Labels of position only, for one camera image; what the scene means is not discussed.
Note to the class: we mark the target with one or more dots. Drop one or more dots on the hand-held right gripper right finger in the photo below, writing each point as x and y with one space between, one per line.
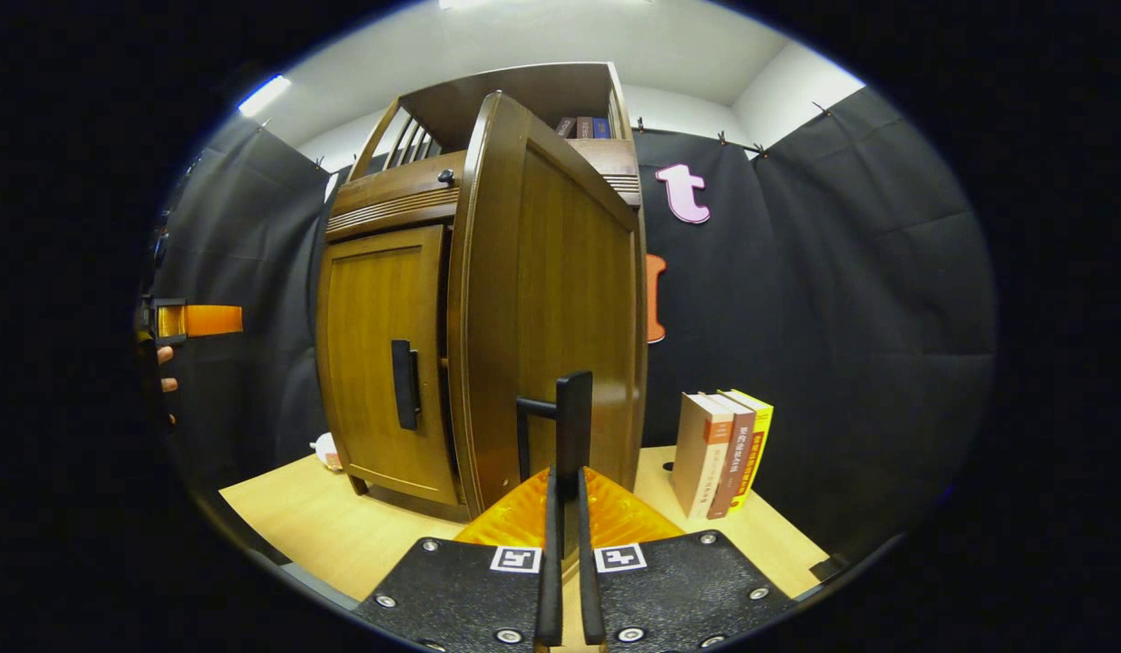
588 580

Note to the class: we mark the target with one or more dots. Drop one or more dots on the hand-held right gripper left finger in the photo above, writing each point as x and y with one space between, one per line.
550 580

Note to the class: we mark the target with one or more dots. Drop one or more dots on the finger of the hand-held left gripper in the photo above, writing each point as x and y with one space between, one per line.
211 320

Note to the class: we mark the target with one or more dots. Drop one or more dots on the wooden cabinet door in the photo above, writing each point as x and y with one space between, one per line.
570 290
370 317

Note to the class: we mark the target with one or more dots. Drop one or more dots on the wooden double-door shoe cabinet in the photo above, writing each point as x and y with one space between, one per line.
560 86

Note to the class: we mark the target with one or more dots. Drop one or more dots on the beige book with orange band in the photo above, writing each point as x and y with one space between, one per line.
696 453

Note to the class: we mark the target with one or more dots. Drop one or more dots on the white plush toy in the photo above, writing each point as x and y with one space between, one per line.
326 453

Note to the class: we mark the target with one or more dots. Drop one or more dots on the brown book with white print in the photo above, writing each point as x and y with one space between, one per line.
733 462

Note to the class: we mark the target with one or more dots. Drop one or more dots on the yellow book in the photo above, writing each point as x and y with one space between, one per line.
755 444

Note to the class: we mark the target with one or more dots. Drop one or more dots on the wooden drawer with black knob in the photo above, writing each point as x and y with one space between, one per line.
388 189

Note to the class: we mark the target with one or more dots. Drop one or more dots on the narrow ceiling light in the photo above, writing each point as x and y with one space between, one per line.
264 95

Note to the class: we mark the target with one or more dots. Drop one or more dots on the black backdrop cloth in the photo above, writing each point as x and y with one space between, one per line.
842 317

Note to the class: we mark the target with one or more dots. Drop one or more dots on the large ceiling light panel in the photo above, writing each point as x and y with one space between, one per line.
461 4

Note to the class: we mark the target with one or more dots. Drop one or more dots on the dark red shelf book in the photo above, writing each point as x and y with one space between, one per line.
584 128

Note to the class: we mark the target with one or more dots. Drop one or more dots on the blue shelf book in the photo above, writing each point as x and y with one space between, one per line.
601 128

